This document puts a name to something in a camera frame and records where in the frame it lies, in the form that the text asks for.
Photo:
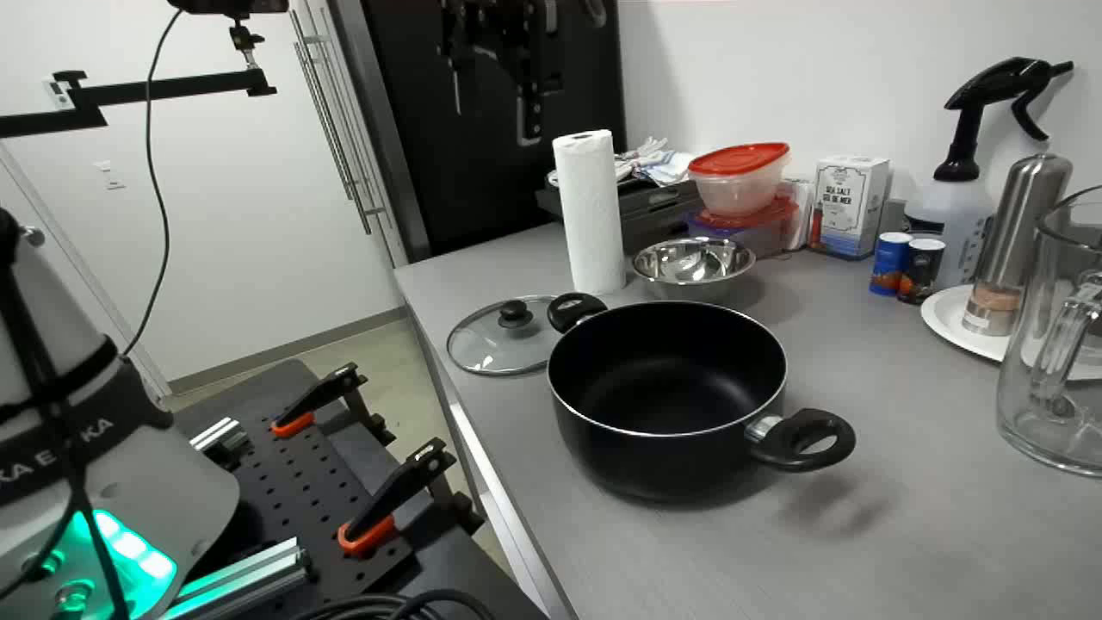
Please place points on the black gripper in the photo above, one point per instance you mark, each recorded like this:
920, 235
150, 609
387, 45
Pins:
497, 21

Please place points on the glass lid with black knob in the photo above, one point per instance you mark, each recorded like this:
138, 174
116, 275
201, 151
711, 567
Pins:
497, 343

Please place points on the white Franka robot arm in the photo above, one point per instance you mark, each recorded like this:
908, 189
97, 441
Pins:
138, 494

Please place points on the clear container with red lid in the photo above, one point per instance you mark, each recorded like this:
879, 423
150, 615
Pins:
741, 174
751, 224

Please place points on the white paper towel roll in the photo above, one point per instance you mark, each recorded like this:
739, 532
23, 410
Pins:
589, 211

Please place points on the white striped kitchen towel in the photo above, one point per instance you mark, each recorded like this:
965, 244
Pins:
660, 162

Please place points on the steel mixing bowl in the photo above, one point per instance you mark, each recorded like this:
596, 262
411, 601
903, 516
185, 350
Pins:
693, 262

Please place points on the black orange clamp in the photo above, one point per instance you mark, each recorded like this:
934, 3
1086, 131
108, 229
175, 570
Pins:
397, 488
315, 400

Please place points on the white carton box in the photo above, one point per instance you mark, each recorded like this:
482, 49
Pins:
850, 206

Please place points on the blue spice jar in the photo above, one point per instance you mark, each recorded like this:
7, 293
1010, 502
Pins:
891, 262

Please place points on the black perforated mounting board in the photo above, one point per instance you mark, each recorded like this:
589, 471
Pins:
310, 494

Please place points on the dark spice jar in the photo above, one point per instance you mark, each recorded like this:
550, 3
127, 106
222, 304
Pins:
925, 267

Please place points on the spray bottle with black trigger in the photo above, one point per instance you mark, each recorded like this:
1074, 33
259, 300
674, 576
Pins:
961, 185

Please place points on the white plate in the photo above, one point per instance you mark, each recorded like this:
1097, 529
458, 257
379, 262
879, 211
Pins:
951, 322

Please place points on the aluminium extrusion bar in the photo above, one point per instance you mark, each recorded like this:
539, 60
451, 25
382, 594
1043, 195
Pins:
241, 572

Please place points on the steel spice mill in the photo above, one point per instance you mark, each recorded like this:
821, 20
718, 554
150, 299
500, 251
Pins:
1016, 229

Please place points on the clear glass pitcher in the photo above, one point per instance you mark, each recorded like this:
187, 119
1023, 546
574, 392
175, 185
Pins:
1062, 346

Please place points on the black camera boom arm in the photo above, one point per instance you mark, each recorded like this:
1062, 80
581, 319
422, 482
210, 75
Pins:
150, 90

